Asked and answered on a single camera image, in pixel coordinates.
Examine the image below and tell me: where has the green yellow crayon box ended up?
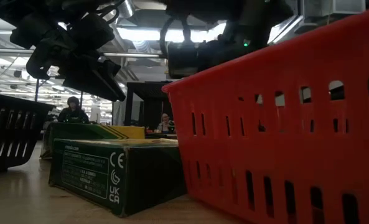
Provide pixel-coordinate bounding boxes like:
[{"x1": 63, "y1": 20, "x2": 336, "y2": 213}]
[
  {"x1": 49, "y1": 138, "x2": 189, "y2": 218},
  {"x1": 49, "y1": 121, "x2": 146, "y2": 141}
]

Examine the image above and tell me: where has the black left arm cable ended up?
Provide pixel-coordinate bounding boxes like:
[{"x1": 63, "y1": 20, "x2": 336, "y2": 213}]
[{"x1": 96, "y1": 4, "x2": 121, "y2": 25}]

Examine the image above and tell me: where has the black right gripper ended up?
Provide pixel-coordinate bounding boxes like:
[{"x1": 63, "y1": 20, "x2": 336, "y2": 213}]
[{"x1": 167, "y1": 30, "x2": 261, "y2": 79}]

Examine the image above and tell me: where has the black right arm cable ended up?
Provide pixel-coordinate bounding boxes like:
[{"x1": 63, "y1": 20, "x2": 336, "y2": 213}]
[{"x1": 158, "y1": 17, "x2": 192, "y2": 58}]

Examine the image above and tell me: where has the person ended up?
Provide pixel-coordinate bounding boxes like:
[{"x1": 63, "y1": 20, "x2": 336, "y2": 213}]
[
  {"x1": 56, "y1": 96, "x2": 91, "y2": 124},
  {"x1": 157, "y1": 112, "x2": 176, "y2": 134}
]

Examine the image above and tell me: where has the black plastic slotted basket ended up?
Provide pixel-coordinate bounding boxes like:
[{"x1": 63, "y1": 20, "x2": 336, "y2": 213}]
[{"x1": 0, "y1": 90, "x2": 57, "y2": 174}]

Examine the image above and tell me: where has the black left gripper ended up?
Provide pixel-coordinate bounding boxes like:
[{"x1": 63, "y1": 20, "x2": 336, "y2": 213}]
[{"x1": 9, "y1": 12, "x2": 126, "y2": 102}]

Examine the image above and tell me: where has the red plastic slotted basket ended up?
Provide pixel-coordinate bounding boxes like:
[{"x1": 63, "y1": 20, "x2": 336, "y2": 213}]
[{"x1": 161, "y1": 4, "x2": 369, "y2": 224}]

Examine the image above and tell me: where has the long ceiling light bar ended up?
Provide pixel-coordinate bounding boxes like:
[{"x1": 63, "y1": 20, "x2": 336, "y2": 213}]
[{"x1": 103, "y1": 52, "x2": 163, "y2": 59}]

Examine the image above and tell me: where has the black metal frame stand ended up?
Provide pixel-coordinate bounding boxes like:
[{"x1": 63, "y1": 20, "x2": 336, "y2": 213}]
[{"x1": 34, "y1": 77, "x2": 85, "y2": 108}]

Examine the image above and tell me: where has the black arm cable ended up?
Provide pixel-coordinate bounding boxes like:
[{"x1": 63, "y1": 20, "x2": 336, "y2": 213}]
[
  {"x1": 96, "y1": 4, "x2": 121, "y2": 25},
  {"x1": 158, "y1": 17, "x2": 192, "y2": 58}
]

